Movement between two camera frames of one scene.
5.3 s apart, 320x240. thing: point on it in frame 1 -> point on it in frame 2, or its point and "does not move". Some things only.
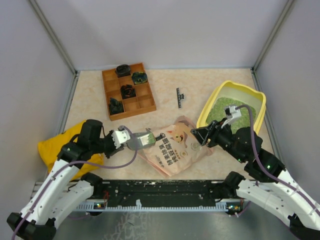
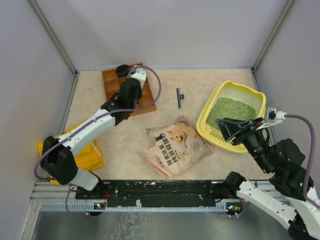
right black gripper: (211, 133) -> (229, 127)
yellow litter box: (255, 99) does not move
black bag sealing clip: (180, 96) does not move
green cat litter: (217, 111) does not move
